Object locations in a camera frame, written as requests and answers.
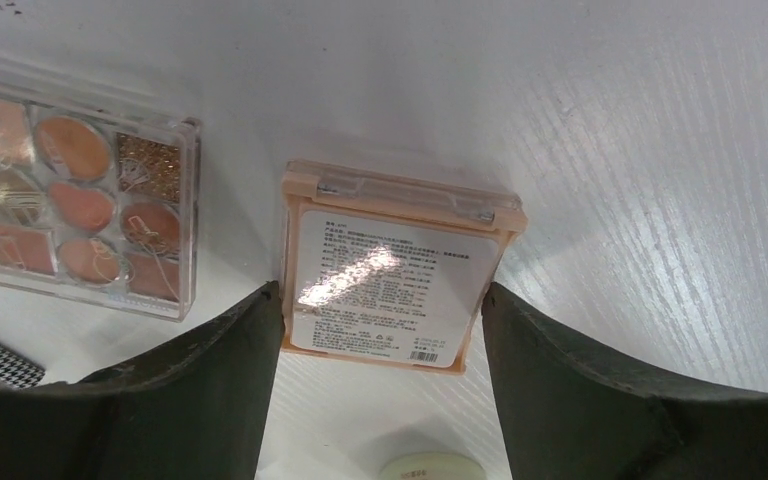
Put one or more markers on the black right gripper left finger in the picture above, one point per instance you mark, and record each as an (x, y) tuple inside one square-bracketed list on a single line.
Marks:
[(194, 407)]

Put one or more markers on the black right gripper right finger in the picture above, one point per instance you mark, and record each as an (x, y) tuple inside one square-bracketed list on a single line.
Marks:
[(571, 407)]

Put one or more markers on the gold lid cream jar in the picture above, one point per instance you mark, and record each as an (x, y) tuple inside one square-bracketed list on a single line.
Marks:
[(432, 466)]

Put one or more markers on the peach blush compact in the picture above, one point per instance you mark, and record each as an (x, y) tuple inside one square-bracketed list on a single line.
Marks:
[(388, 269)]

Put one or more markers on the clear eyeshadow palette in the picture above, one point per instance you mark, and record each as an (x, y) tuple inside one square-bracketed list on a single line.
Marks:
[(98, 196)]

